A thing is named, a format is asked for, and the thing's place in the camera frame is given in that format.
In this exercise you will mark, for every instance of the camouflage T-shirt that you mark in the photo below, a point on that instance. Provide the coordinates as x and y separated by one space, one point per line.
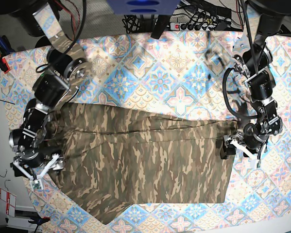
116 157

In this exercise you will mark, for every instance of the red white label card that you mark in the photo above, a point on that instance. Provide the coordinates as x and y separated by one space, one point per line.
10 202

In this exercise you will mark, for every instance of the black support post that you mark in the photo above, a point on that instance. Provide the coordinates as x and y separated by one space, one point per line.
160 25

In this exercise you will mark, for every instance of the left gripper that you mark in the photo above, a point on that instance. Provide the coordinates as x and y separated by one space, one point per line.
251 141

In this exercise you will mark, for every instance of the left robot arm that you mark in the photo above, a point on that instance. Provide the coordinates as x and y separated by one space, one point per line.
263 18

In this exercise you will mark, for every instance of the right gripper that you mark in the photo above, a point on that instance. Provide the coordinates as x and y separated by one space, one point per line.
34 164

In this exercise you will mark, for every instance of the blue orange clamp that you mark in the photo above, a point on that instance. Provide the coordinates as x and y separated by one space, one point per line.
38 220

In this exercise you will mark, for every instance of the white power strip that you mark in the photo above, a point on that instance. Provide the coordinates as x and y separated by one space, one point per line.
206 26

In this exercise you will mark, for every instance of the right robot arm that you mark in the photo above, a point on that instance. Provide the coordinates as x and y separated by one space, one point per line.
58 83

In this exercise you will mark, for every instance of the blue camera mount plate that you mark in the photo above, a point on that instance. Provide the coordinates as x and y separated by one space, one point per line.
143 7

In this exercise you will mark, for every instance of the red black clamp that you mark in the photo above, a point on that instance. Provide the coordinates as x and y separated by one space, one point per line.
5 49

